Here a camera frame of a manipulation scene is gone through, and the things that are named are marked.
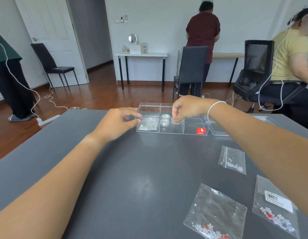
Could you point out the person's right hand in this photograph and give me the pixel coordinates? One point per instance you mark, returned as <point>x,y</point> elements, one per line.
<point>191,107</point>

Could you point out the person's left hand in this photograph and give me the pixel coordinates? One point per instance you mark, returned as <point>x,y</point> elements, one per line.
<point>114,125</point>

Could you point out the person's left thumb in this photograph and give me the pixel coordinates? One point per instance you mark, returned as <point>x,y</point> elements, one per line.
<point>132,124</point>

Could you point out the person's right thumb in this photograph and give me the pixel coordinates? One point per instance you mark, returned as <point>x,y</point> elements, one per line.
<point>174,113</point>

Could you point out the clear compartment organizer box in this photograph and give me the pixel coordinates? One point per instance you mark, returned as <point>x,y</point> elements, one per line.
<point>191,128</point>

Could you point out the person's right forearm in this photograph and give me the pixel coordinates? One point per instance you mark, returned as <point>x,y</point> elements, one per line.
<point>263,151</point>

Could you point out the person's left forearm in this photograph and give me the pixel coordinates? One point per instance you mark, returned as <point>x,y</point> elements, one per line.
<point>51,186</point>

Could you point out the small clear round jar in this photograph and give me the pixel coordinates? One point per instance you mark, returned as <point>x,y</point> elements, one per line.
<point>165,120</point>

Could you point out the pile of silver beads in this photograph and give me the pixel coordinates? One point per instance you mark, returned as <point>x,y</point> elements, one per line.
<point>147,126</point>

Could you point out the clear plastic box lid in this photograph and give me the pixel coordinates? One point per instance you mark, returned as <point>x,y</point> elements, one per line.
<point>218,130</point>

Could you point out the black dining chair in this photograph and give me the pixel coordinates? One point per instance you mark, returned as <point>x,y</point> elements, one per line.
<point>48,59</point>
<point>193,64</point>

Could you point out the white table with black legs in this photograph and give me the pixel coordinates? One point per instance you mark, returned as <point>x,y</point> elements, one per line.
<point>141,54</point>

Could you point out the small bottles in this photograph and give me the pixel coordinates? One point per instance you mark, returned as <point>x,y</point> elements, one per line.
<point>125,50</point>

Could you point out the white box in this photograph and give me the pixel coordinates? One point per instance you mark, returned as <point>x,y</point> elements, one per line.
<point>135,49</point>

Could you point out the small bag of white beads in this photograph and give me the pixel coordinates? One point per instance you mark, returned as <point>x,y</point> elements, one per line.
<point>233,160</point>

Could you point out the white power strip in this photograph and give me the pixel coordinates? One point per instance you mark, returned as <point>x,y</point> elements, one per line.
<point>48,120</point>

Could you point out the round vanity mirror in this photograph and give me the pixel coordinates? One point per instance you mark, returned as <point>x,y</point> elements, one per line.
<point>132,38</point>

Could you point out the black mesh office chair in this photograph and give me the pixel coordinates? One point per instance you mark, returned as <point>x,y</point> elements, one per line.
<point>256,62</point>

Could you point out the large bag of flower beads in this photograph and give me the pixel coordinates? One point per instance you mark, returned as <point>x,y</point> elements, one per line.
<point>216,214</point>

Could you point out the white door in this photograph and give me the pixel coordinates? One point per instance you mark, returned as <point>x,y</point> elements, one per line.
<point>49,27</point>

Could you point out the labelled bag of flower beads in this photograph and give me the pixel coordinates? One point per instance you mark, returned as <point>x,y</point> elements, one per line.
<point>273,209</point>

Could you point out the white wall switches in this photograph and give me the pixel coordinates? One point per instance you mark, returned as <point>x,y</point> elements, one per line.
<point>122,19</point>

